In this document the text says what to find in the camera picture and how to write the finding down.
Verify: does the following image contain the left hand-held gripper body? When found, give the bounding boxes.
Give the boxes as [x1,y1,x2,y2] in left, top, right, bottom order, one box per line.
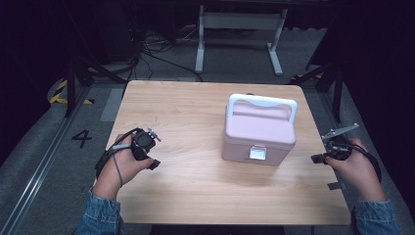
[130,126,162,162]

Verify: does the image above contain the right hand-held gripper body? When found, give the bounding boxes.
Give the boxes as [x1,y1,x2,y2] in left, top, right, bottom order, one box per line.
[320,122,360,162]

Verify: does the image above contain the person's left hand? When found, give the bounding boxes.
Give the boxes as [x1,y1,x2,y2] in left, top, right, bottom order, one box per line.
[92,132,155,202]

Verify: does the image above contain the person's right hand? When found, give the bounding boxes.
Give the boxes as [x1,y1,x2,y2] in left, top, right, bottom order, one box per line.
[325,136,388,202]

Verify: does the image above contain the black tripod stand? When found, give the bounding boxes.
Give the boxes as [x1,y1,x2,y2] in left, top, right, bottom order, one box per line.
[289,60,347,124]
[62,53,129,118]

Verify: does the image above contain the yellow black floor tape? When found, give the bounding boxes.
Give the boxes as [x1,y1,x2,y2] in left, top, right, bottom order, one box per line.
[48,79,96,106]

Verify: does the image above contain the white metal stand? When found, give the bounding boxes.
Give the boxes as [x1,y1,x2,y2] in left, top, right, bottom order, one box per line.
[194,4,290,77]

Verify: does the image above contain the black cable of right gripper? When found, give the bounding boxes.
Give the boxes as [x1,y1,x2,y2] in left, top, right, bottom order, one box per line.
[329,142,384,184]

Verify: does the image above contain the grey cable of left gripper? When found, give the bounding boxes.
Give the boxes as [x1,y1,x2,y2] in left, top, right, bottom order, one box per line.
[107,143,132,189]

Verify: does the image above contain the pink box with white handle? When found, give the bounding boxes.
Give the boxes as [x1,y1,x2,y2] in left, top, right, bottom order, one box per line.
[220,93,299,167]

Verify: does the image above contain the bundle of black floor cables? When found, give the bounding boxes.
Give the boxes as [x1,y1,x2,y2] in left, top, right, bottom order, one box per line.
[128,27,204,83]

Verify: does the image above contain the metal floor rail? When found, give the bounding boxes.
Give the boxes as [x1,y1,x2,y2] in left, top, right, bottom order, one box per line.
[0,86,94,235]

